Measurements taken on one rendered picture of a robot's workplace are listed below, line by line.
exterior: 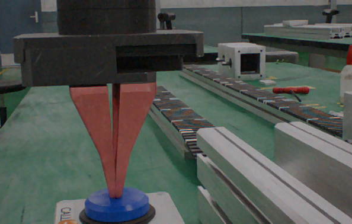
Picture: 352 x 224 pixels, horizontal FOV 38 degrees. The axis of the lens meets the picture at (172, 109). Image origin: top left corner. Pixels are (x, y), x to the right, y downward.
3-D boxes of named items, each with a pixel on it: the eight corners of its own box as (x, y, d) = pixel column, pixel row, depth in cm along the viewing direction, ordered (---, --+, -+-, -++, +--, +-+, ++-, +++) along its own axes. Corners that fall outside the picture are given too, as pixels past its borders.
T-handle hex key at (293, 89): (271, 93, 118) (272, 86, 117) (309, 93, 117) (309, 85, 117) (278, 105, 102) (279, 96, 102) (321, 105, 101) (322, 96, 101)
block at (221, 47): (211, 73, 163) (210, 44, 161) (244, 72, 165) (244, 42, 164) (220, 77, 153) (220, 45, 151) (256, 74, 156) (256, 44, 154)
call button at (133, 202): (85, 216, 33) (83, 187, 33) (145, 210, 34) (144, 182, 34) (86, 242, 30) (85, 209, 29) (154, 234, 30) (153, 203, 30)
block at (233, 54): (217, 77, 151) (216, 45, 149) (253, 76, 153) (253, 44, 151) (226, 82, 141) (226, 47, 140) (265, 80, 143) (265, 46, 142)
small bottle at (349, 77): (355, 106, 99) (358, 45, 97) (336, 104, 102) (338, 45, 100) (361, 103, 102) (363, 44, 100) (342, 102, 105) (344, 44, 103)
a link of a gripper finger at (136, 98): (161, 211, 29) (157, 45, 27) (31, 223, 27) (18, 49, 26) (145, 175, 35) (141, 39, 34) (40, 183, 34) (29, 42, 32)
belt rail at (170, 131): (120, 77, 159) (119, 68, 158) (132, 77, 159) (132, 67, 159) (184, 159, 66) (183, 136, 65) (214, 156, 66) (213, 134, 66)
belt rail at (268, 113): (179, 74, 162) (179, 65, 161) (191, 74, 163) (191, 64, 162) (319, 148, 69) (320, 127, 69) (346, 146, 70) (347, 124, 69)
